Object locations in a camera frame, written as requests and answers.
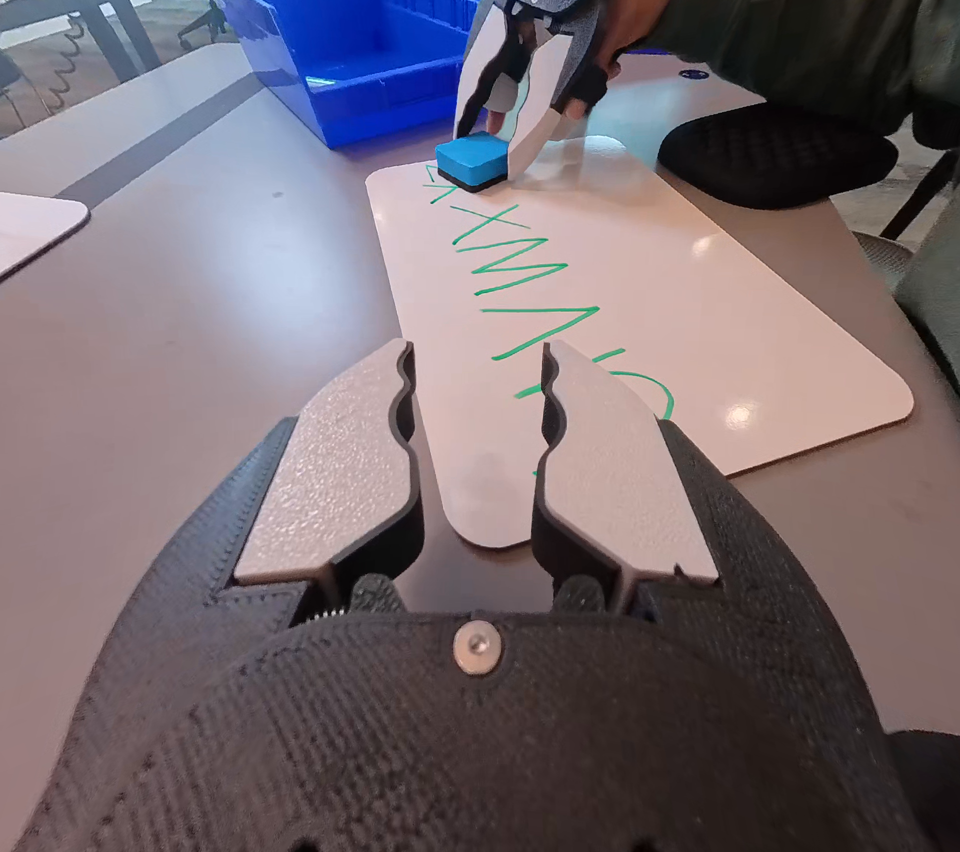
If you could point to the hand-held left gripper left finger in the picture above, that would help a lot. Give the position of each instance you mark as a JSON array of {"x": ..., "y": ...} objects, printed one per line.
[{"x": 330, "y": 484}]

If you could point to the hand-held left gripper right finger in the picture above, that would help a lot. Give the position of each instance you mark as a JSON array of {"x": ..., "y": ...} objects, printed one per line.
[{"x": 630, "y": 484}]

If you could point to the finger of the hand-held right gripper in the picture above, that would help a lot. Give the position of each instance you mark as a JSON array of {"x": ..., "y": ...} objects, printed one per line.
[
  {"x": 480, "y": 64},
  {"x": 544, "y": 101}
]

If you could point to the blue foam eraser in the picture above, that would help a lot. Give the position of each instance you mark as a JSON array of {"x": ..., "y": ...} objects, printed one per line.
[{"x": 469, "y": 158}]

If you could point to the blue plastic bin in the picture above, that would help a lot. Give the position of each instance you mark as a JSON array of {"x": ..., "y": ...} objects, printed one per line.
[{"x": 337, "y": 41}]

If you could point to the white whiteboard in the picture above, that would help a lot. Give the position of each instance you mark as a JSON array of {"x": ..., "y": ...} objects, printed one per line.
[{"x": 712, "y": 304}]

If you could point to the black desk grommet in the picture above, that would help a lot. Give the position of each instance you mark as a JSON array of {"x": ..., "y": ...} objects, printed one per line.
[{"x": 694, "y": 74}]

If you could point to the black tape strip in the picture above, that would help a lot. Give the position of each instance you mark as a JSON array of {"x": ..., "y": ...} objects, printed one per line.
[{"x": 165, "y": 139}]

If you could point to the grey mesh office chair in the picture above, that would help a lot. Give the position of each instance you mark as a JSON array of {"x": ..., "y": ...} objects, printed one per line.
[{"x": 885, "y": 259}]

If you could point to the person's green sweatshirt torso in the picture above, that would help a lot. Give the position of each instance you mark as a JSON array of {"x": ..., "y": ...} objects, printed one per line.
[{"x": 934, "y": 289}]

